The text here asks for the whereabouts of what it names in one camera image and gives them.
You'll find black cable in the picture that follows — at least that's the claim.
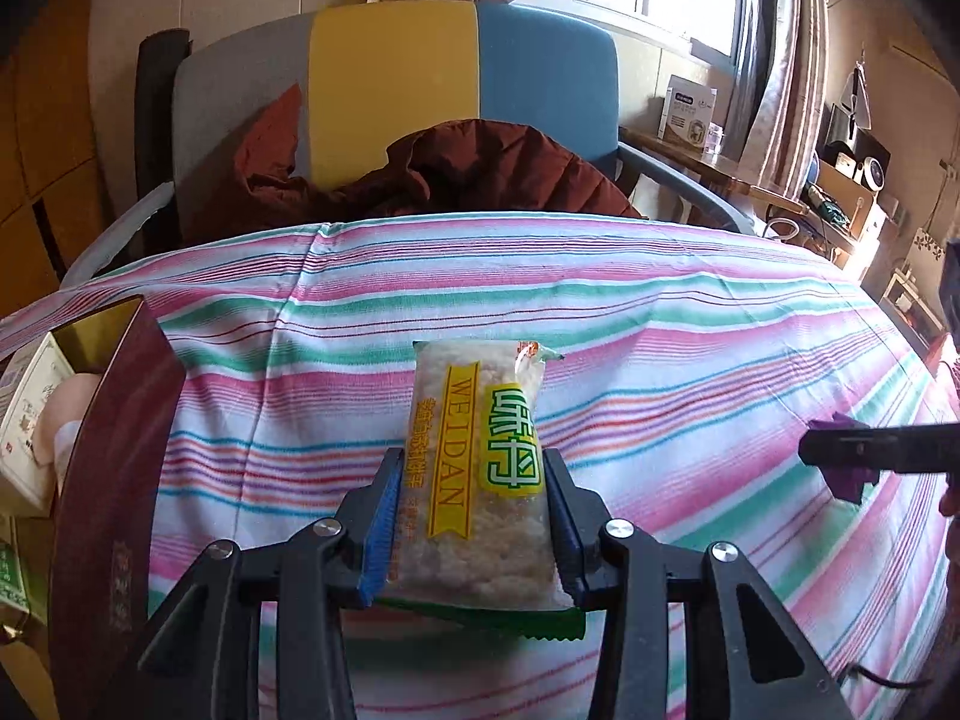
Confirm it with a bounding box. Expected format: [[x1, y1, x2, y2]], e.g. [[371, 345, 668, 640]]
[[844, 664, 923, 692]]

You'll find gold rectangular tin box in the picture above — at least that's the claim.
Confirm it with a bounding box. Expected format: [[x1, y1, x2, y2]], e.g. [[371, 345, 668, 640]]
[[49, 296, 187, 720]]

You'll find wooden side desk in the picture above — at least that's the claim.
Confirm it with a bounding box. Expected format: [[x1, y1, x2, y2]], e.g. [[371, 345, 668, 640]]
[[619, 126, 796, 205]]

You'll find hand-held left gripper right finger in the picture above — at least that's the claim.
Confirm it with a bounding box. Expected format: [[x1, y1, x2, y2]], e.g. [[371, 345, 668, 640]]
[[541, 448, 856, 720]]

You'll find grey yellow blue chair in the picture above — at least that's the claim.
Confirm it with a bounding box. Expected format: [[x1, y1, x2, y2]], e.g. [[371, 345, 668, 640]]
[[60, 1, 758, 286]]

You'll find white carton box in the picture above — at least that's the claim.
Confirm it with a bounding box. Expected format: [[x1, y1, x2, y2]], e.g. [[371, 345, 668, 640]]
[[0, 334, 76, 518]]

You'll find black rolled mat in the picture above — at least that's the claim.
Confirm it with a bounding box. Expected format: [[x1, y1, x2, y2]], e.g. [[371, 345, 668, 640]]
[[133, 28, 192, 196]]

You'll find long pink patterned curtain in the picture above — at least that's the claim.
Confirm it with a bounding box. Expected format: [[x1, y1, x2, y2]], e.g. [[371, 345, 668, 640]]
[[739, 0, 833, 203]]

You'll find green white snack packet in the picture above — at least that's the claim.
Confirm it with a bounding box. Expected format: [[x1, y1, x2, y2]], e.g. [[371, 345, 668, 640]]
[[0, 540, 31, 616]]

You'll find purple candy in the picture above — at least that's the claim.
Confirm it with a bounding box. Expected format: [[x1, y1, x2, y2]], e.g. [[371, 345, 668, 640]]
[[814, 411, 880, 502]]

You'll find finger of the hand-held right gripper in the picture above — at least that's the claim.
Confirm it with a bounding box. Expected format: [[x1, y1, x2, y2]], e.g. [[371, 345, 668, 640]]
[[799, 424, 960, 475]]

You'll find cardboard box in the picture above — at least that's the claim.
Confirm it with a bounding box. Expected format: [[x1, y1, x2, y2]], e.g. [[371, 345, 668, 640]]
[[814, 160, 880, 230]]

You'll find wooden wardrobe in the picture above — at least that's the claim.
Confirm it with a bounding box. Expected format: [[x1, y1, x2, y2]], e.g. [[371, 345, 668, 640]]
[[0, 0, 113, 301]]

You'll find rice cracker packet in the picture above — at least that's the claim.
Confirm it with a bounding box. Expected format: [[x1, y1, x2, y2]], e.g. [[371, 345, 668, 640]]
[[379, 339, 587, 642]]

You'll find black speaker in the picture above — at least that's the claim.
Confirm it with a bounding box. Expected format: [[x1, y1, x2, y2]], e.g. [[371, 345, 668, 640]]
[[847, 127, 892, 192]]

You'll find dark red jacket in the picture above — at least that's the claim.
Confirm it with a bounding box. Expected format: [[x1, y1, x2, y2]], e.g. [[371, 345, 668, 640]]
[[187, 82, 646, 241]]

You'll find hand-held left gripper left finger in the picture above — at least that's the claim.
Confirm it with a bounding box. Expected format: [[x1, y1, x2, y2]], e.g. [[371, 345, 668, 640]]
[[105, 448, 406, 720]]

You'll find white appliance box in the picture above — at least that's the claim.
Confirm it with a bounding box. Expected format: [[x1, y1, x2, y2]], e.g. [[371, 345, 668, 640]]
[[658, 75, 719, 155]]

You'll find striped tablecloth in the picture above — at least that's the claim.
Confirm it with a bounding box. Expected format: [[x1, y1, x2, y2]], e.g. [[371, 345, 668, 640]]
[[0, 214, 960, 720]]

